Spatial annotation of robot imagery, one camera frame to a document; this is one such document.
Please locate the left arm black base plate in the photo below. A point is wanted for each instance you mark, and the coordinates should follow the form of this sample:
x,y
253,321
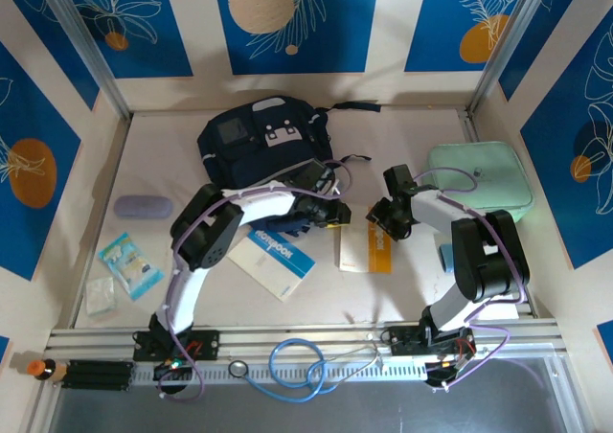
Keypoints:
x,y
206,344

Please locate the aluminium frame post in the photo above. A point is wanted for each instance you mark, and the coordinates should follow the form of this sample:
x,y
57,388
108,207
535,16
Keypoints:
x,y
91,54
503,54

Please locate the black ribbed block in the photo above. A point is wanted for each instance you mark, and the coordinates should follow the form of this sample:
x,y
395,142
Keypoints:
x,y
100,375

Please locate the orange and white notebook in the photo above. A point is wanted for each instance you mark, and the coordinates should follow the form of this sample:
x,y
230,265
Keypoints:
x,y
354,251

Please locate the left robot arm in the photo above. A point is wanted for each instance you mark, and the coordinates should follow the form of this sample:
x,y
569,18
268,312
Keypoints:
x,y
211,241

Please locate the orange capped small bottle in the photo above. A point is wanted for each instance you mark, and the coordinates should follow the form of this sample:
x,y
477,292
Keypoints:
x,y
36,368

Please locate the blue stethoscope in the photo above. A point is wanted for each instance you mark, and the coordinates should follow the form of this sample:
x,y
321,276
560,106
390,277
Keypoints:
x,y
238,369

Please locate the lilac glasses case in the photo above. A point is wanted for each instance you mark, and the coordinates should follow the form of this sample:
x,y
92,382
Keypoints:
x,y
141,207

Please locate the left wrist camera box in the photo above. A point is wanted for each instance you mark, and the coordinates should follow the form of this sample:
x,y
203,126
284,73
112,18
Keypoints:
x,y
333,189

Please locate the mint green zip case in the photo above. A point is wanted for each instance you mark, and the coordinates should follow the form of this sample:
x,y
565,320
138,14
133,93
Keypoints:
x,y
493,198

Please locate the navy blue backpack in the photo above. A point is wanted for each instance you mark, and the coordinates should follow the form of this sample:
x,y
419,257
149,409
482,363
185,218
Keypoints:
x,y
249,165

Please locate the aluminium mounting rail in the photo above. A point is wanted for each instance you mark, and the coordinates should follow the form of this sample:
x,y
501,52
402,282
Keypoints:
x,y
297,339

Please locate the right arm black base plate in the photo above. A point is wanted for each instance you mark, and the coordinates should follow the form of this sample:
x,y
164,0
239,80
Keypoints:
x,y
407,342

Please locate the small white tissue pack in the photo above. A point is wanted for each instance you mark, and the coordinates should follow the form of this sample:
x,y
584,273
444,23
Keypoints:
x,y
101,296

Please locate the light blue sponge block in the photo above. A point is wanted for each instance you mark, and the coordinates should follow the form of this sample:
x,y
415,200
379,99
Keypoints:
x,y
446,258

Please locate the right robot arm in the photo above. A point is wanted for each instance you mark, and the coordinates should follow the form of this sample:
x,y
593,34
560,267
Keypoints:
x,y
488,260

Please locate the blue and white notebook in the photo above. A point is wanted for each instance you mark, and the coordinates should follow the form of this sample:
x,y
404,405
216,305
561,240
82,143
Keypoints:
x,y
278,265

